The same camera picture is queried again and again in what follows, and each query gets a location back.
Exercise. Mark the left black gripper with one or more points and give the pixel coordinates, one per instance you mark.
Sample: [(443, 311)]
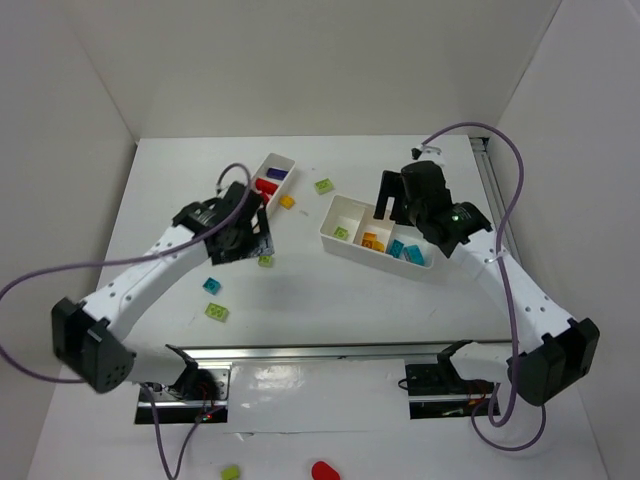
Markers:
[(258, 232)]

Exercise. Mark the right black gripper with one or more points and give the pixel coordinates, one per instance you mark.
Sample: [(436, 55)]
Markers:
[(400, 198)]

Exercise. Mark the orange lego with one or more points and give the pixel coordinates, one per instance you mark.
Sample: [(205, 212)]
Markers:
[(367, 239)]

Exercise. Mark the green lego outside front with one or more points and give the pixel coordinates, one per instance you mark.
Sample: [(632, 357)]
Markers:
[(231, 472)]

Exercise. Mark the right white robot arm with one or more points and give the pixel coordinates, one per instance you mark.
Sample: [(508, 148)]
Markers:
[(552, 351)]

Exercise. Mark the small teal lego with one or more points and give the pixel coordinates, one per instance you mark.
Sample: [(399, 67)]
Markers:
[(211, 286)]

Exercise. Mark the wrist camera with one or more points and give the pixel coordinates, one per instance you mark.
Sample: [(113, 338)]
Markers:
[(428, 153), (220, 189)]

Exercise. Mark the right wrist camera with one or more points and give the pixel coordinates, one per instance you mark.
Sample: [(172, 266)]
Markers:
[(428, 153)]

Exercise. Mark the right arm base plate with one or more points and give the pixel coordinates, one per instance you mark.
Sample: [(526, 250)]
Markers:
[(435, 391)]

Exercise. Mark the red rounded lego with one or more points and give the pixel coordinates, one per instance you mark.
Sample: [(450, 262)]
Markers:
[(265, 186)]

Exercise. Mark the aluminium rail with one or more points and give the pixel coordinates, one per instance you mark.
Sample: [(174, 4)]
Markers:
[(275, 353), (498, 199)]

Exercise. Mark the small yellow lego near tray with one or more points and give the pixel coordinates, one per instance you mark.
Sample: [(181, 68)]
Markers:
[(287, 201)]

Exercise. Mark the pale green small lego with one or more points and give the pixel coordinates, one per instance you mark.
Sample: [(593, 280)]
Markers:
[(341, 233)]

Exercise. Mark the aluminium right rail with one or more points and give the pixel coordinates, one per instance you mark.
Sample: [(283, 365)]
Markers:
[(498, 199)]

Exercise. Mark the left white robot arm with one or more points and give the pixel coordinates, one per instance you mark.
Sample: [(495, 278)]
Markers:
[(89, 336)]

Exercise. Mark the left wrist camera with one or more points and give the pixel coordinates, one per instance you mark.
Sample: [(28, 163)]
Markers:
[(220, 189)]

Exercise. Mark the red piece outside front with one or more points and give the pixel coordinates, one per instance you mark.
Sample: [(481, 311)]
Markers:
[(321, 470)]

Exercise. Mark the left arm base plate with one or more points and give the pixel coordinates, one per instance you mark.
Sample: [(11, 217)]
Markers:
[(206, 395)]

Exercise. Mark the dark blue lego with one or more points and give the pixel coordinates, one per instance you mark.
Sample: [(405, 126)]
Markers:
[(277, 174)]

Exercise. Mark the aluminium front rail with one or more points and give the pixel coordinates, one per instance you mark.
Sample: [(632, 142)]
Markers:
[(275, 353)]

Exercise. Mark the white divided tray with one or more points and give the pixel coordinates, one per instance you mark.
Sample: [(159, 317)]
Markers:
[(280, 162), (351, 231)]

